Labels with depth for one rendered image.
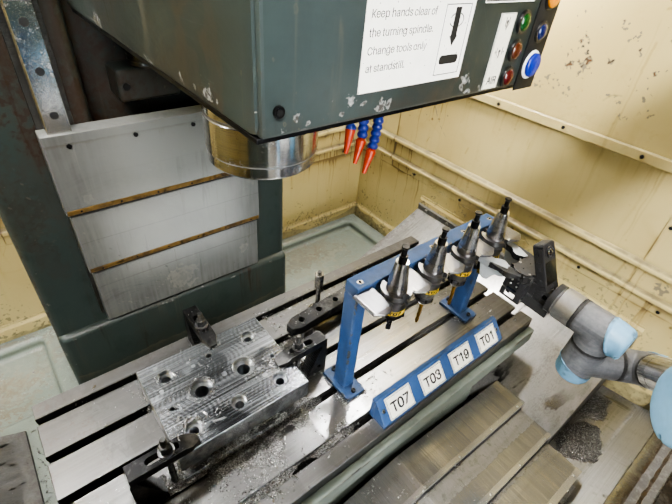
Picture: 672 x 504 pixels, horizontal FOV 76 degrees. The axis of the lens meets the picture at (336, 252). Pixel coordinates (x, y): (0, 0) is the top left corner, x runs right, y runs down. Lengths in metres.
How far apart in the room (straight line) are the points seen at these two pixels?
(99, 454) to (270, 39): 0.89
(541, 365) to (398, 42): 1.21
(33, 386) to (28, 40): 1.05
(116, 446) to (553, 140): 1.39
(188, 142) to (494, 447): 1.09
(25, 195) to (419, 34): 0.87
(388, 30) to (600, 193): 1.10
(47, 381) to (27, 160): 0.81
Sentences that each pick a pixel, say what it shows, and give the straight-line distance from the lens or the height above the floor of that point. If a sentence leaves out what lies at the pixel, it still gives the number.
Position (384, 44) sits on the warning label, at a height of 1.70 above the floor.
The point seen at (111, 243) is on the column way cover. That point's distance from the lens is 1.16.
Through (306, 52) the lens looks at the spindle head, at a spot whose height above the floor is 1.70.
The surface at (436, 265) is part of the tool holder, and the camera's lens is 0.90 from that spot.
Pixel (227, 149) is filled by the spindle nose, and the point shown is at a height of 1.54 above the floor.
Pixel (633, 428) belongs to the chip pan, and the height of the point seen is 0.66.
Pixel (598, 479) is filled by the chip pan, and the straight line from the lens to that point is 1.47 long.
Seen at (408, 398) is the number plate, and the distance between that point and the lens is 1.05.
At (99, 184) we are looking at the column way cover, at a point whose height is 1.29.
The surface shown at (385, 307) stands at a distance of 0.82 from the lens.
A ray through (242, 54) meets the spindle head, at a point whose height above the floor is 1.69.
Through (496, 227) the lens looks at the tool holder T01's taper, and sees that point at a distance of 1.06.
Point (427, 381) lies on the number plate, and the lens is 1.09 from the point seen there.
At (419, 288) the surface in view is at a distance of 0.88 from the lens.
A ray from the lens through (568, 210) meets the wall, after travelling 1.51.
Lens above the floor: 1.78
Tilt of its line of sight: 37 degrees down
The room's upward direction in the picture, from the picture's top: 6 degrees clockwise
